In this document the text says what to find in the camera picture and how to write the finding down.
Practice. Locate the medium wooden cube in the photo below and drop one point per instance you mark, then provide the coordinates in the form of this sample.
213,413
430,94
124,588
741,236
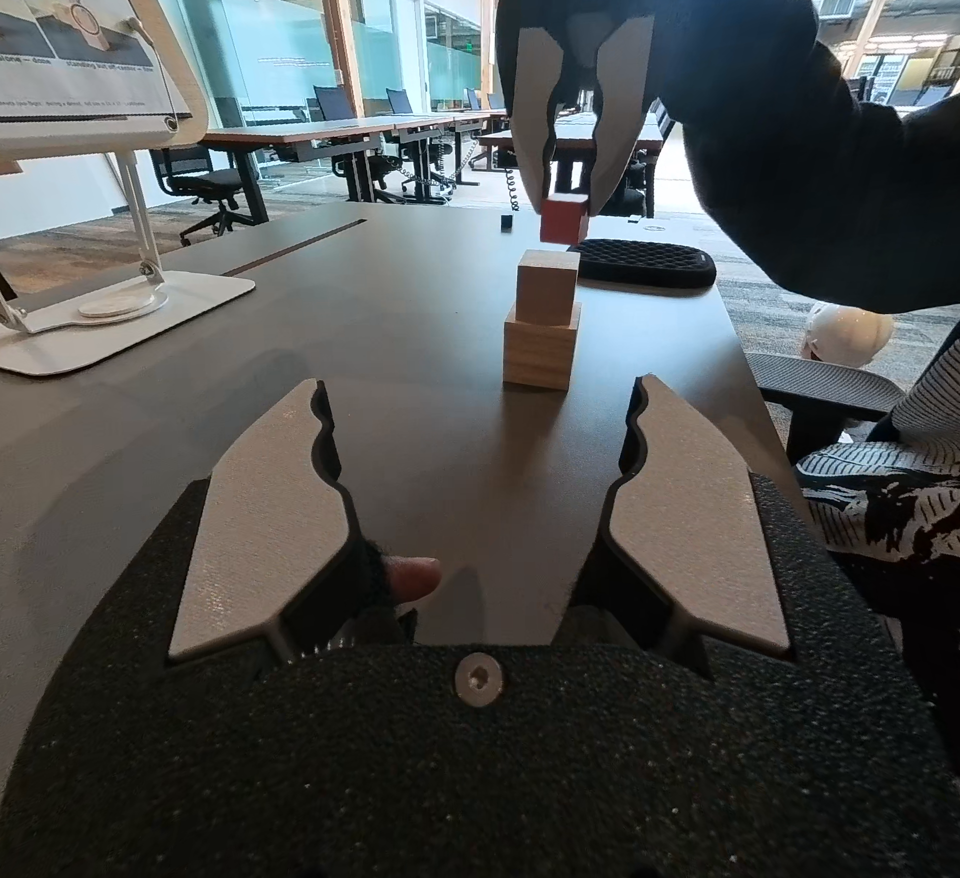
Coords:
548,289

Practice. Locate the small red cube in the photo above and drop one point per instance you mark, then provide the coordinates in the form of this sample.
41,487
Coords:
565,219

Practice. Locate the black wrist rest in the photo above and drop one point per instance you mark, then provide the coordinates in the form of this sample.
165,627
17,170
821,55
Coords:
646,263

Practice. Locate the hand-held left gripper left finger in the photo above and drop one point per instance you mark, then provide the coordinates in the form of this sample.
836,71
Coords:
263,525

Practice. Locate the white instruction sheet stand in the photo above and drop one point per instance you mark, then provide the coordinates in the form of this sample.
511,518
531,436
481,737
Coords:
173,53

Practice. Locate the wooden office table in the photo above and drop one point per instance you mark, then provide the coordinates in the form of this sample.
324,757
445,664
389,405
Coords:
579,136
323,129

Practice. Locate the black office chair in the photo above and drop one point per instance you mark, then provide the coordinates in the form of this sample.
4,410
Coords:
203,181
826,386

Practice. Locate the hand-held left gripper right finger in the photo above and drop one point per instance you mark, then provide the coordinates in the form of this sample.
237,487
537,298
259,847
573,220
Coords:
699,518

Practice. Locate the white document stand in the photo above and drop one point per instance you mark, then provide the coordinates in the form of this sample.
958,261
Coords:
113,316

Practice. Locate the person's right forearm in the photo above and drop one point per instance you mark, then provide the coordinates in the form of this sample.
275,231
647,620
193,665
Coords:
811,113

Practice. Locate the person's printed shirt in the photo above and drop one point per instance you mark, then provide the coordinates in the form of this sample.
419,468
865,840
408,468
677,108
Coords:
893,503

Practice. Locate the large wooden cube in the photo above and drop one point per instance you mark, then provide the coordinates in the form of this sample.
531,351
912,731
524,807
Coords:
541,350

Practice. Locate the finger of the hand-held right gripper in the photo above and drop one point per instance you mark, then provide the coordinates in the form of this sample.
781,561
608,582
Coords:
623,98
536,98

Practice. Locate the printed instruction sheet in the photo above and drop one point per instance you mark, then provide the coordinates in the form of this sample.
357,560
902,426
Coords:
75,16

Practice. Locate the white round object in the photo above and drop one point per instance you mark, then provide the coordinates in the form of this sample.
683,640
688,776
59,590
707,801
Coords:
848,336

